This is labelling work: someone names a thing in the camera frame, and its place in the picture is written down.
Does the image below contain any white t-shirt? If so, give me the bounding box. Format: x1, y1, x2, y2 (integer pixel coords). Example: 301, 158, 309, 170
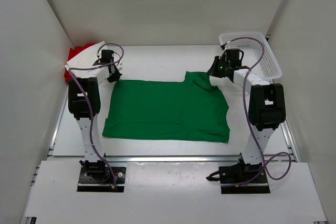
66, 40, 124, 72

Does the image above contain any red t-shirt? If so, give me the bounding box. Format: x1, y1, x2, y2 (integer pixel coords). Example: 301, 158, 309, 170
64, 42, 94, 81

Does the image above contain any green t-shirt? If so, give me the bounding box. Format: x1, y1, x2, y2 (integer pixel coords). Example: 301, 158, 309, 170
102, 72, 230, 143

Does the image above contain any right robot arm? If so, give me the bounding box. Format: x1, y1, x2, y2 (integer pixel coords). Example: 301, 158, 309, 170
207, 49, 286, 182

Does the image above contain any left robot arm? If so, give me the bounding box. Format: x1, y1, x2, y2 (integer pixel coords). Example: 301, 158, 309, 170
66, 45, 123, 188

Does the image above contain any white plastic basket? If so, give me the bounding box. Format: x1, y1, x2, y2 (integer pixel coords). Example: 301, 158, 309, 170
219, 31, 282, 81

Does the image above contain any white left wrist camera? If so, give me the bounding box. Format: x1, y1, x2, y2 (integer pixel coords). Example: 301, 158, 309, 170
97, 50, 102, 58

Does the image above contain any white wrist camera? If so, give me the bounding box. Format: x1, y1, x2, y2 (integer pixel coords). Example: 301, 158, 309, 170
221, 41, 231, 50
97, 50, 102, 58

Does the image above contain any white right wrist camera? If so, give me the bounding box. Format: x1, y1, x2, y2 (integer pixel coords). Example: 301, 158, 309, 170
221, 41, 231, 50

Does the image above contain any aluminium table edge rail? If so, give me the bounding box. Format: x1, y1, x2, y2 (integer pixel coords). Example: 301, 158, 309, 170
47, 155, 289, 163

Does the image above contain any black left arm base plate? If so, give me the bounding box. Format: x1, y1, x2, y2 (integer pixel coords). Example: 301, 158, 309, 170
77, 163, 128, 193

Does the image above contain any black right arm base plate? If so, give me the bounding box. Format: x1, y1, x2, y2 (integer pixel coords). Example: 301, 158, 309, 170
206, 164, 270, 195

